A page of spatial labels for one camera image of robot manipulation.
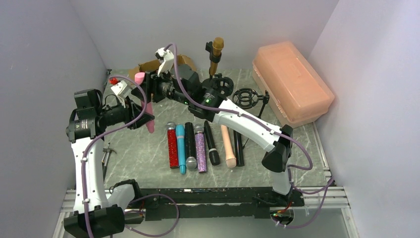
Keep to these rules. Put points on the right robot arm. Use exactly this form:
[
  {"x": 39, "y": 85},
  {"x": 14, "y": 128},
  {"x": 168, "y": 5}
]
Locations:
[{"x": 205, "y": 101}]

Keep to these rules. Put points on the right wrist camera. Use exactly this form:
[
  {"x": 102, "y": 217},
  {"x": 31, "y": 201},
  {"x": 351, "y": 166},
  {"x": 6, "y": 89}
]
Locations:
[{"x": 166, "y": 60}]

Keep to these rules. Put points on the plain black microphone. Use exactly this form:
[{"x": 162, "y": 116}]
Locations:
[{"x": 213, "y": 153}]

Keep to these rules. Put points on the black clip round-base stand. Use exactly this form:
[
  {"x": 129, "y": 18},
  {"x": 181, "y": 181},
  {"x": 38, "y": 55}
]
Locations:
[{"x": 206, "y": 82}]

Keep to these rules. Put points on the black glitter microphone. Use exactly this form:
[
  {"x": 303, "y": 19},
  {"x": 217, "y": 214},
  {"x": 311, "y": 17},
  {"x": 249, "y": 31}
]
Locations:
[{"x": 190, "y": 146}]

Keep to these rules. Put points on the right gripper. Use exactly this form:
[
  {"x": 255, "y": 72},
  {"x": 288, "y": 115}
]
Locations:
[{"x": 154, "y": 87}]

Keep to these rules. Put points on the blue microphone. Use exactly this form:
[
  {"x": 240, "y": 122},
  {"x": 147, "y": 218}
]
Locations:
[{"x": 180, "y": 136}]

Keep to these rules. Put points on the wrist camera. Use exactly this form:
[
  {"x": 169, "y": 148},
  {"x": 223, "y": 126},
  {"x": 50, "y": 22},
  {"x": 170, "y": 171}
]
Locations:
[
  {"x": 121, "y": 90},
  {"x": 166, "y": 60}
]

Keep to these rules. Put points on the black shock-mount round-base stand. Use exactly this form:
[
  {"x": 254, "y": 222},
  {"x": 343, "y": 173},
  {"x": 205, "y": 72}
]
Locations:
[{"x": 222, "y": 84}]

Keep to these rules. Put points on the orange plastic storage box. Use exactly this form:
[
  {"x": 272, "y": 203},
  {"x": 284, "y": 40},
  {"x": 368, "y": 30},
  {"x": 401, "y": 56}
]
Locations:
[{"x": 298, "y": 95}]

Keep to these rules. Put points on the beige plastic microphone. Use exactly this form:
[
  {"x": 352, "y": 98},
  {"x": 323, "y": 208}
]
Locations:
[{"x": 229, "y": 154}]

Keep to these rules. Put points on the red glitter microphone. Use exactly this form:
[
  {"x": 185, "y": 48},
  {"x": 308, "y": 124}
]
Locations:
[{"x": 172, "y": 145}]

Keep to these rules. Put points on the purple glitter microphone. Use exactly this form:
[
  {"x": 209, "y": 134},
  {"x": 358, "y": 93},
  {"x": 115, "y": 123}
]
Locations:
[{"x": 200, "y": 148}]

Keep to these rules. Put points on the pink microphone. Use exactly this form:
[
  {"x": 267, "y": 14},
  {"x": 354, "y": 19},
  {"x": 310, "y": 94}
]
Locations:
[{"x": 146, "y": 98}]

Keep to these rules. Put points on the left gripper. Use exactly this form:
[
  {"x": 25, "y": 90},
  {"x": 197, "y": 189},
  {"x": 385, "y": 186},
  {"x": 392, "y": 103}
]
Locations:
[{"x": 133, "y": 114}]

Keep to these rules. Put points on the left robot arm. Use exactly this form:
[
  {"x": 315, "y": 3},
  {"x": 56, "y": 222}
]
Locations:
[{"x": 94, "y": 214}]

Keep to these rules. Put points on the aluminium rail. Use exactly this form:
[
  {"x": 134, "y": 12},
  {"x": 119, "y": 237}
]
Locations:
[{"x": 335, "y": 198}]

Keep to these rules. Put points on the gold microphone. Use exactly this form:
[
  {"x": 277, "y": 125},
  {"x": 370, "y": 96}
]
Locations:
[{"x": 216, "y": 49}]

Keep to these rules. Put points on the black base frame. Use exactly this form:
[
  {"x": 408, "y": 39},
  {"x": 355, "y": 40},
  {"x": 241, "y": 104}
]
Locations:
[{"x": 256, "y": 202}]

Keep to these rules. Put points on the black tripod shock-mount stand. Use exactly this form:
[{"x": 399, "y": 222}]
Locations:
[{"x": 247, "y": 98}]

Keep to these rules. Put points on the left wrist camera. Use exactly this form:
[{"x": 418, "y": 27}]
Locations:
[{"x": 121, "y": 90}]

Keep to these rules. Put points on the black silver-head microphone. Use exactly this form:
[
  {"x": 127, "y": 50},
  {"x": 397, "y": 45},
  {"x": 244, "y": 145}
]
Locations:
[{"x": 238, "y": 149}]

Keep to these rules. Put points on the cardboard box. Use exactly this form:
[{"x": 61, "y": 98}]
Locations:
[{"x": 154, "y": 65}]

